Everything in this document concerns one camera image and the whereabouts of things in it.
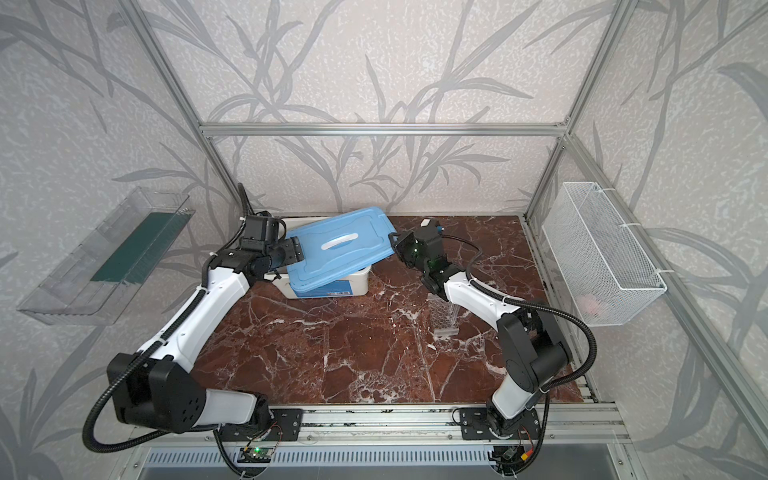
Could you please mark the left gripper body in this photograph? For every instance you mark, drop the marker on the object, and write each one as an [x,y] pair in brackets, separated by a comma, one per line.
[291,250]

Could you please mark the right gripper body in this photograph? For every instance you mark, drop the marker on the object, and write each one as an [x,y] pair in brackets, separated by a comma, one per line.
[399,245]

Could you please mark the white plastic bin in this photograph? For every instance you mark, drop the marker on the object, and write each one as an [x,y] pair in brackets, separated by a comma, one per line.
[355,284]

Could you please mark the clear test tube rack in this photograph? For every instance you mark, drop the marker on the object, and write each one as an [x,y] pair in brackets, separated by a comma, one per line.
[443,316]

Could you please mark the blue plastic lid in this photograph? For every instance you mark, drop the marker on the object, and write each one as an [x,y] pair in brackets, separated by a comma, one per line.
[335,247]

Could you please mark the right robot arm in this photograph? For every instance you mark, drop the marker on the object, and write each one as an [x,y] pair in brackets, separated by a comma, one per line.
[532,344]

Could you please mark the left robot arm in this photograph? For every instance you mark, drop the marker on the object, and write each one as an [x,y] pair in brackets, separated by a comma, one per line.
[154,387]

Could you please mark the green circuit board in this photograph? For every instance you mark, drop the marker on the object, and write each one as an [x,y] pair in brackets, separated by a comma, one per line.
[255,455]

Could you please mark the clear wall shelf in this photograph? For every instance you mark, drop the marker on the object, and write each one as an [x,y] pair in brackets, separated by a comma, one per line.
[95,283]

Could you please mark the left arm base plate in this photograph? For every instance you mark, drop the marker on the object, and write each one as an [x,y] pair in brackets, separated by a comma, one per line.
[285,425]

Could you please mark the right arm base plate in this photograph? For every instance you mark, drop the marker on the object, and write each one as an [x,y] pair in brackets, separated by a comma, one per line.
[484,423]

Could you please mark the white wire basket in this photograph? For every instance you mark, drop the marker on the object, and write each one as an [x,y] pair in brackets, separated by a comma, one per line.
[609,275]

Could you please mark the aluminium front rail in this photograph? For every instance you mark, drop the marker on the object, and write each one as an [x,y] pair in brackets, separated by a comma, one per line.
[435,424]

